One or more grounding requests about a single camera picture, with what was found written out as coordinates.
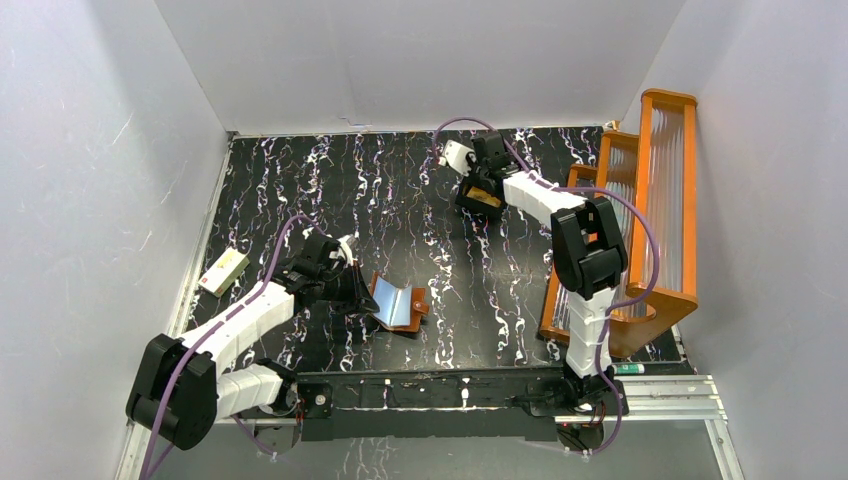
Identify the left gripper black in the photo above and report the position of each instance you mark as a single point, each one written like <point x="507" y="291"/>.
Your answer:
<point x="346" y="283"/>

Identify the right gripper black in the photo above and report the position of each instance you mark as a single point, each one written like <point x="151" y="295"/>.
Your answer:
<point x="475" y="160"/>

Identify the gold VIP card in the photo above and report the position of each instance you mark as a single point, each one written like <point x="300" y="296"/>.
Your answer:
<point x="479" y="195"/>

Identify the brown leather card holder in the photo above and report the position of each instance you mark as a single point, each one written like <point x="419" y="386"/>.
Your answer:
<point x="400" y="310"/>

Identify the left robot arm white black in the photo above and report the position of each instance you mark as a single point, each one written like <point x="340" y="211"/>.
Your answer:
<point x="185" y="384"/>

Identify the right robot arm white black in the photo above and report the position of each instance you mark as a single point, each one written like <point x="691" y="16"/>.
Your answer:
<point x="588" y="251"/>

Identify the black plastic card box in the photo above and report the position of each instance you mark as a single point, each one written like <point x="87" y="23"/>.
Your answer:
<point x="491" y="184"/>

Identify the small white green box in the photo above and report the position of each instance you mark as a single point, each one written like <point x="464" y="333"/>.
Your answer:
<point x="220" y="276"/>

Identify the green white marker pen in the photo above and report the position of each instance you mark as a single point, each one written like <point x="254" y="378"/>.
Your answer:
<point x="629" y="369"/>

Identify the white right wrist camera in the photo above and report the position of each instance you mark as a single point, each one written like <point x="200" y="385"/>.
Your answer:
<point x="455" y="155"/>

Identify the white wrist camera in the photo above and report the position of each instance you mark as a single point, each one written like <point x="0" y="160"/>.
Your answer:
<point x="345" y="251"/>
<point x="455" y="155"/>

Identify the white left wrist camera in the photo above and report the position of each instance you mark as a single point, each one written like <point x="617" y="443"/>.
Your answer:
<point x="345" y="251"/>

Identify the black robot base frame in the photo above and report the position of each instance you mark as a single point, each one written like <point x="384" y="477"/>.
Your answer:
<point x="529" y="402"/>

